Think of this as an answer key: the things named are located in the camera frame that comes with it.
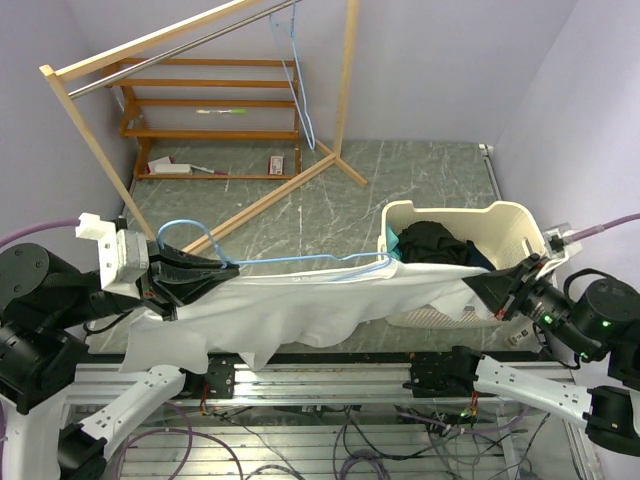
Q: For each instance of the metal hanging rod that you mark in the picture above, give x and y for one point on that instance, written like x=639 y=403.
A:
x=112 y=79

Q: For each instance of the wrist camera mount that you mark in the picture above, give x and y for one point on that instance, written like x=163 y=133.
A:
x=559 y=248
x=123 y=254

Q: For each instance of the black printed t shirt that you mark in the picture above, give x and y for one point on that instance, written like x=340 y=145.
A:
x=431 y=242

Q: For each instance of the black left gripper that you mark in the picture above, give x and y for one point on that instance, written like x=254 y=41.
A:
x=193 y=273

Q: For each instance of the light blue wire hanger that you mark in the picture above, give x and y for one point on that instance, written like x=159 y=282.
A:
x=279 y=32

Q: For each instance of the dark blue cloth in basket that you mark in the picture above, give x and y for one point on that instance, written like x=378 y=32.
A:
x=477 y=259

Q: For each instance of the white laundry basket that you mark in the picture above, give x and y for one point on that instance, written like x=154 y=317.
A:
x=505 y=232

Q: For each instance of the teal cloth in basket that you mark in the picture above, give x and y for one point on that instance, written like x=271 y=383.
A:
x=392 y=242

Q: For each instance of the white box on shelf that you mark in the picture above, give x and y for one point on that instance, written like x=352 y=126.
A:
x=165 y=166

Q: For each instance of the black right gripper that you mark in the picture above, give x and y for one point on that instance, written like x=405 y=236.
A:
x=512 y=283

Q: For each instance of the green marker pen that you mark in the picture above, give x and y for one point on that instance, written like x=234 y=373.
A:
x=230 y=111

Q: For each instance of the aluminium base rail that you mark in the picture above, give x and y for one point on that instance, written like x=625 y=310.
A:
x=303 y=378

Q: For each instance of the brown wooden shoe rack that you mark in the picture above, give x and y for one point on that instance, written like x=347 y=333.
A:
x=160 y=104

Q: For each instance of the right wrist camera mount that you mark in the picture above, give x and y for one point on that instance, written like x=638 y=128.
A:
x=559 y=248

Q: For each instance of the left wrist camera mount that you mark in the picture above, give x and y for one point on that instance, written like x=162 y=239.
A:
x=123 y=254

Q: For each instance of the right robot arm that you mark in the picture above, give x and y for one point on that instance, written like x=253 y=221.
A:
x=603 y=324

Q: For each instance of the white t shirt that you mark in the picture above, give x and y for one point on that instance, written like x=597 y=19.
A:
x=254 y=315

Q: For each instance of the small red white box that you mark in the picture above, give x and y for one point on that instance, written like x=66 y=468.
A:
x=276 y=165

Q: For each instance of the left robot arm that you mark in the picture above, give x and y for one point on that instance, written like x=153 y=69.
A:
x=42 y=296

